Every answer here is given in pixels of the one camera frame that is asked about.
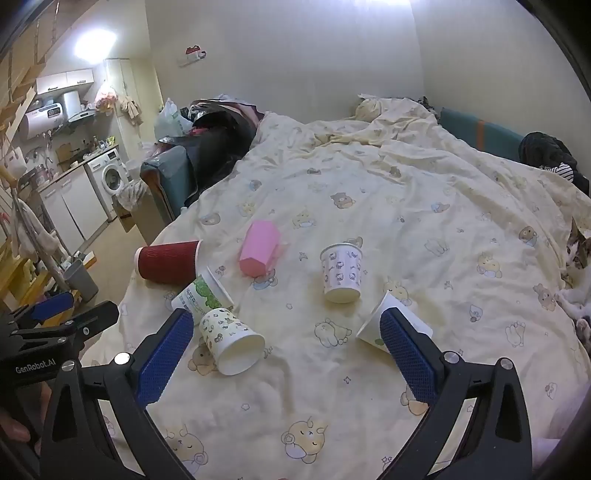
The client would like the wooden staircase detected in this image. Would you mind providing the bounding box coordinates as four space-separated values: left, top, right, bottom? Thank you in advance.
0 28 75 319

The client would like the white wall cupboard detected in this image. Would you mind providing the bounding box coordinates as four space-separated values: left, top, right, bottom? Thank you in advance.
35 68 96 96

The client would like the dark clothes pile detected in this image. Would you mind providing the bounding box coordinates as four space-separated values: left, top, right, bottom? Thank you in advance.
184 94 267 205

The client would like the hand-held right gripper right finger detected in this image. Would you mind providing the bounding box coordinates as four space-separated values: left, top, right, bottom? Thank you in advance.
378 306 535 480

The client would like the red ribbed paper cup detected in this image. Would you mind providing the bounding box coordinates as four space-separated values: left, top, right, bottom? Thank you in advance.
135 239 205 285

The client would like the tall white cupboard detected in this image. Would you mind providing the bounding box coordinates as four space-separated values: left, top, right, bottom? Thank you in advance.
103 57 165 155

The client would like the pink plastic cup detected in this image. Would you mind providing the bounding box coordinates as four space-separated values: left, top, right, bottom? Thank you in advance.
238 220 283 278

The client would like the green print white cup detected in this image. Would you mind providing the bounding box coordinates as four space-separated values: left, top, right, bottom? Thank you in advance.
171 267 236 320

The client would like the teal headboard cushion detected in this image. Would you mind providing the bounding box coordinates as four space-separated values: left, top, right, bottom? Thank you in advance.
438 107 528 163

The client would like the beige hanging cloth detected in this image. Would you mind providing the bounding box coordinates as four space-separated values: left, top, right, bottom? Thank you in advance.
119 94 144 126

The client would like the white kitchen base cabinet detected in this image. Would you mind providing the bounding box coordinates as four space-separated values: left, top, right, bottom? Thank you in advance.
38 164 110 256

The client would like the white plastic bag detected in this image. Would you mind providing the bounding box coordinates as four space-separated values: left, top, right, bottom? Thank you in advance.
153 97 193 139

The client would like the black clothing heap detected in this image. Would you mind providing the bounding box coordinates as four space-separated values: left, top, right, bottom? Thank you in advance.
517 131 591 195

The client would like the white paper cup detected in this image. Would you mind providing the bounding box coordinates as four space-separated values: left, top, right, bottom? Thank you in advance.
356 291 434 354

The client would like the cartoon print paper cup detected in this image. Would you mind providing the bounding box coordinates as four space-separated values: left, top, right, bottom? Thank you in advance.
320 243 363 304
198 307 267 376

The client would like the pink hanging bag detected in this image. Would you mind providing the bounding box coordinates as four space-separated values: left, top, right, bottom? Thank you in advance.
94 80 119 110

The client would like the white water heater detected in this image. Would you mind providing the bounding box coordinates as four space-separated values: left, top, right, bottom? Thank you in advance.
23 90 82 136

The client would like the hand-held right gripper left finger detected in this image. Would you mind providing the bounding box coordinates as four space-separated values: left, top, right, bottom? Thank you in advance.
39 308 195 480

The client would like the cardboard box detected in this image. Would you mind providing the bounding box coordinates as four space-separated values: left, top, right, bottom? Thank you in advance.
113 194 140 234

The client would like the tabby and white cat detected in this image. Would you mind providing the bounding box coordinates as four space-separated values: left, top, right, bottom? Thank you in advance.
555 216 591 354

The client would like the white washing machine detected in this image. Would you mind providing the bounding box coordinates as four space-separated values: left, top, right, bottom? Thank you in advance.
84 147 129 223

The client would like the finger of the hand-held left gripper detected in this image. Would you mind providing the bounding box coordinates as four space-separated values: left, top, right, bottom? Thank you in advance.
69 300 122 352
9 292 77 329

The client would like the grey trash bin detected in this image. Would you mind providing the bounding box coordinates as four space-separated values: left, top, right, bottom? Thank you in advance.
62 258 100 304

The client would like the yellow cartoon printed blanket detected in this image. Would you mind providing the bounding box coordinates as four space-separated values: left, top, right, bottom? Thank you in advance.
81 95 591 480

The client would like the person's left hand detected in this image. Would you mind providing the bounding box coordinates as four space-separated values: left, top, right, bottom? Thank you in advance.
0 383 52 448

